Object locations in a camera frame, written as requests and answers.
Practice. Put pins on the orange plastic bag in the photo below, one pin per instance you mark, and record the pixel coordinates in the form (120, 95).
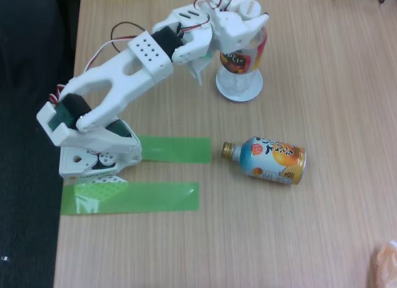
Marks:
(387, 263)

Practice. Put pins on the white round plate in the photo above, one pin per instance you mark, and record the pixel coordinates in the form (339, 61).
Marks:
(256, 84)

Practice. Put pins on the green tape strip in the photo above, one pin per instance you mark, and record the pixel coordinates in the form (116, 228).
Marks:
(176, 150)
(149, 198)

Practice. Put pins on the orange juice bottle can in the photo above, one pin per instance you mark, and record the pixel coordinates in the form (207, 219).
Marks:
(273, 160)

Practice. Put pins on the clear plastic bottle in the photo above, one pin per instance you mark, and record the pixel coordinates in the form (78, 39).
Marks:
(242, 64)

